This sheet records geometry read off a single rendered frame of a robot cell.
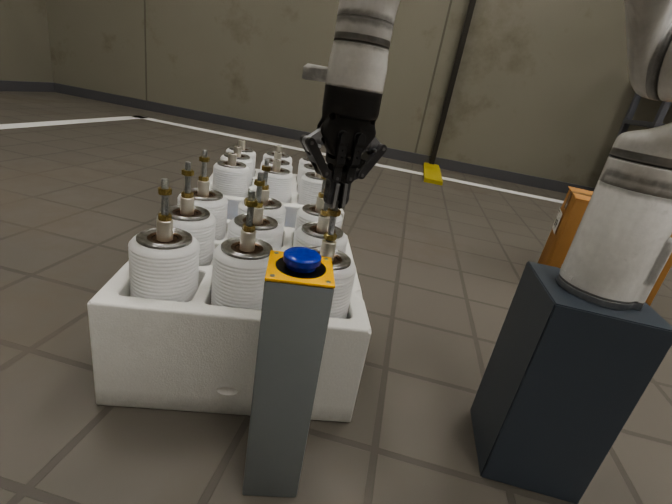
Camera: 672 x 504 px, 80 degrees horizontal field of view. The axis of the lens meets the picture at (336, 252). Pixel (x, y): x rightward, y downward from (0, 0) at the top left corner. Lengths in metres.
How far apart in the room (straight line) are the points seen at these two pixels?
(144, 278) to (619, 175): 0.61
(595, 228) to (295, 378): 0.40
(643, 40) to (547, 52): 2.96
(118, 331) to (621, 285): 0.65
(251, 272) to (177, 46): 3.48
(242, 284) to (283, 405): 0.19
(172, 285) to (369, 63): 0.40
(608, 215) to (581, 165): 3.07
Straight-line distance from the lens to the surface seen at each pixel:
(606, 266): 0.58
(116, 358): 0.67
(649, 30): 0.55
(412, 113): 3.39
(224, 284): 0.60
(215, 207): 0.81
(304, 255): 0.42
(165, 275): 0.61
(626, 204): 0.57
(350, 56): 0.53
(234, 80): 3.73
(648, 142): 0.56
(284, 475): 0.58
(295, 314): 0.41
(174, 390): 0.68
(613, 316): 0.58
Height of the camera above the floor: 0.50
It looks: 23 degrees down
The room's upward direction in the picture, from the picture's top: 10 degrees clockwise
